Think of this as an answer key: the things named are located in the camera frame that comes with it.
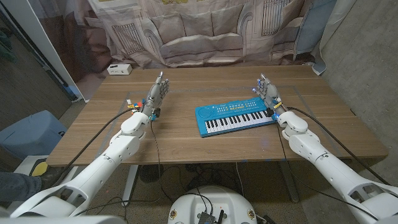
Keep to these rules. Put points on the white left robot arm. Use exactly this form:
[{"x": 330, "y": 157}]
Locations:
[{"x": 102, "y": 168}]

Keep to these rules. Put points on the person's leg in jeans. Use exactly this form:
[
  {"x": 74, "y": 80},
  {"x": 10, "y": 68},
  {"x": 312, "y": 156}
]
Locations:
[{"x": 17, "y": 186}]

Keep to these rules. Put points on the blue-grey plastic bin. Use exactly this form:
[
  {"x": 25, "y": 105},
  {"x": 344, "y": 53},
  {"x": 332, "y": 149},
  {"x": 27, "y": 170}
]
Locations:
[{"x": 31, "y": 133}]

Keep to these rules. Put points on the black antenna module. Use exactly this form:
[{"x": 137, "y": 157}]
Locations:
[{"x": 206, "y": 217}]

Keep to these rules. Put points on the white power strip box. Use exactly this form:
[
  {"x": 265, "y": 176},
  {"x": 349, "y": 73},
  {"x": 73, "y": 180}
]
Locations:
[{"x": 119, "y": 69}]

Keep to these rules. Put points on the grey table leg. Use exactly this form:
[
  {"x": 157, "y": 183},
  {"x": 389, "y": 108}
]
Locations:
[{"x": 289, "y": 183}]

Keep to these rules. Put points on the blue toy piano keyboard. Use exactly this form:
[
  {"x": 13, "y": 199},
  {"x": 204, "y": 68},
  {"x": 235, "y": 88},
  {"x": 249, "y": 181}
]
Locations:
[{"x": 227, "y": 123}]

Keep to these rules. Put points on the multicoloured rubik's cube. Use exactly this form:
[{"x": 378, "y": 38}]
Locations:
[{"x": 136, "y": 105}]

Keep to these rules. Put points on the printed sofa room backdrop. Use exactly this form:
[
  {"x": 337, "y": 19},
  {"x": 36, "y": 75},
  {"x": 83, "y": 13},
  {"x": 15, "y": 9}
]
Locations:
[{"x": 199, "y": 31}]

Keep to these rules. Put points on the yellow and black floor pad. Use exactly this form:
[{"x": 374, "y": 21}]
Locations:
[{"x": 39, "y": 169}]

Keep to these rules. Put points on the white table leg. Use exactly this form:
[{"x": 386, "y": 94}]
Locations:
[{"x": 130, "y": 183}]

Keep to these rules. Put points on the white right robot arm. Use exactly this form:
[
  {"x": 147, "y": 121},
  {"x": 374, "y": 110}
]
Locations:
[{"x": 332, "y": 174}]

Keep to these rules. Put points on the white slanted partition post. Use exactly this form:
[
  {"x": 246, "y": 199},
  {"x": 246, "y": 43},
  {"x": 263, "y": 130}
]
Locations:
[{"x": 34, "y": 34}]

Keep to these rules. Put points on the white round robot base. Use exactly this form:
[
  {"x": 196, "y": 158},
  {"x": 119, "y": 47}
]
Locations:
[{"x": 192, "y": 202}]

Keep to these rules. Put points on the black round floor fan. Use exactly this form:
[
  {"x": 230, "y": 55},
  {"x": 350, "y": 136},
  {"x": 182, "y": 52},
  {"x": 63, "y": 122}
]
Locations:
[{"x": 150, "y": 173}]

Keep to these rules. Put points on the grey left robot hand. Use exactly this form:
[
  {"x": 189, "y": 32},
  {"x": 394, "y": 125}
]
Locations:
[{"x": 154, "y": 98}]

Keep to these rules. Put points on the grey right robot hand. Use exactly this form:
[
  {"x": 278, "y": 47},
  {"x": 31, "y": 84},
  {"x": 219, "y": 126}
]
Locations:
[{"x": 270, "y": 93}]

